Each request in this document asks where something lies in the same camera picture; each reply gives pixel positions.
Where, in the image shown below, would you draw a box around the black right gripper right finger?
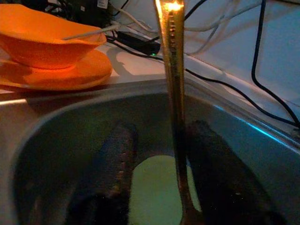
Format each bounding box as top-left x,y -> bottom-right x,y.
185,120 -> 282,225

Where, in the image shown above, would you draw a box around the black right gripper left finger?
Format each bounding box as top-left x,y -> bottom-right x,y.
67,121 -> 139,225

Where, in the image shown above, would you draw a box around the gold metal spoon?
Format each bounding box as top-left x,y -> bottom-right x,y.
153,0 -> 205,225

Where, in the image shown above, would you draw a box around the orange bowl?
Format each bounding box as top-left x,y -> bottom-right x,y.
0,3 -> 108,70

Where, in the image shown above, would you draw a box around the green plate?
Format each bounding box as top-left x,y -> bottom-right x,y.
128,154 -> 203,225

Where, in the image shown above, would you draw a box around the stainless steel sink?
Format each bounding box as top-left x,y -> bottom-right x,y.
0,78 -> 300,225

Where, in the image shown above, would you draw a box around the orange plate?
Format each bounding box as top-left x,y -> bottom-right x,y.
0,49 -> 113,91

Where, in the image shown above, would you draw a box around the black power adapter brick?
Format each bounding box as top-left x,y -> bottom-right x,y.
116,30 -> 162,57

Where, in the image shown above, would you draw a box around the pale grey chopstick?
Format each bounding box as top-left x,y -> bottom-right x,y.
62,23 -> 121,41

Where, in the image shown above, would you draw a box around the black labelled box device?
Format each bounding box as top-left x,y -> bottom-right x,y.
22,0 -> 113,28

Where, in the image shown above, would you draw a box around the black power cable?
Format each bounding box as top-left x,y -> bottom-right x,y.
106,39 -> 300,130
251,0 -> 300,129

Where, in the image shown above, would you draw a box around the white cable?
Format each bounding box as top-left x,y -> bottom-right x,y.
112,4 -> 258,55

